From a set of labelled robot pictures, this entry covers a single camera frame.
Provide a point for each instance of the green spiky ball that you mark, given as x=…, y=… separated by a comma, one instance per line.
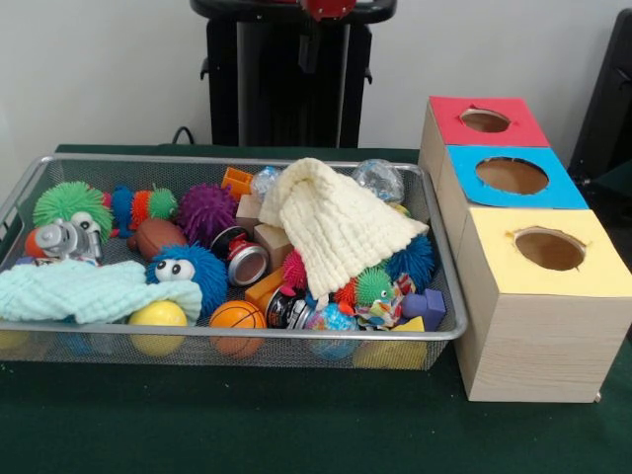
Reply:
x=69, y=202

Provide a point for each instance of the wooden box with three holes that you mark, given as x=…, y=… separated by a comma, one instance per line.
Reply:
x=540, y=345

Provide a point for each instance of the purple spiky ball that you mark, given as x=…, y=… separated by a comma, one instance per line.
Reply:
x=206, y=212

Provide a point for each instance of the light blue waffle cloth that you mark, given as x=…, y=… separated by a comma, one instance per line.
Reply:
x=74, y=291

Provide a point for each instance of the shallow silver mesh bin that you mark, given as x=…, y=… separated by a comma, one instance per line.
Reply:
x=306, y=355

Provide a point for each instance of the orange toy basketball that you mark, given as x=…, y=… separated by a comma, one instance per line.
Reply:
x=238, y=318

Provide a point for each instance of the black upright panel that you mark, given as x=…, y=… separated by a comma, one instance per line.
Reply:
x=607, y=99

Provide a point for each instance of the brown toy football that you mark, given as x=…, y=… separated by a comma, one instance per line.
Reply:
x=159, y=239

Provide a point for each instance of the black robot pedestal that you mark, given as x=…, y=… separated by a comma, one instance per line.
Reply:
x=276, y=99

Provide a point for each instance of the cream waffle cloth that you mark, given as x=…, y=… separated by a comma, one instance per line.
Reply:
x=336, y=222

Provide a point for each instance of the dark green tablecloth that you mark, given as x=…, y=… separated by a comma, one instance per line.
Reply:
x=247, y=424
x=614, y=180

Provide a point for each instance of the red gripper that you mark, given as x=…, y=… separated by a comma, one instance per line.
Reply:
x=330, y=7

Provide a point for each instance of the multicoloured spiky caterpillar toy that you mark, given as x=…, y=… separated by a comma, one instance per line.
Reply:
x=374, y=287
x=144, y=205

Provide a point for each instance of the plain blue spiky ball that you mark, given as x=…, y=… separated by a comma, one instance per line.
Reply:
x=200, y=281

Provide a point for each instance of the blue spiky ball with eyes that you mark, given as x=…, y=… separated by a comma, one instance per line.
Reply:
x=416, y=257

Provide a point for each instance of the orange plastic block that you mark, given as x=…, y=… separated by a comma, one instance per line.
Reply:
x=238, y=180

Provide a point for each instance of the globe print ball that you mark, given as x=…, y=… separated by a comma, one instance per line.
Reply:
x=330, y=321

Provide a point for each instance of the yellow ball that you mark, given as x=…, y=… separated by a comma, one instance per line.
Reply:
x=158, y=316

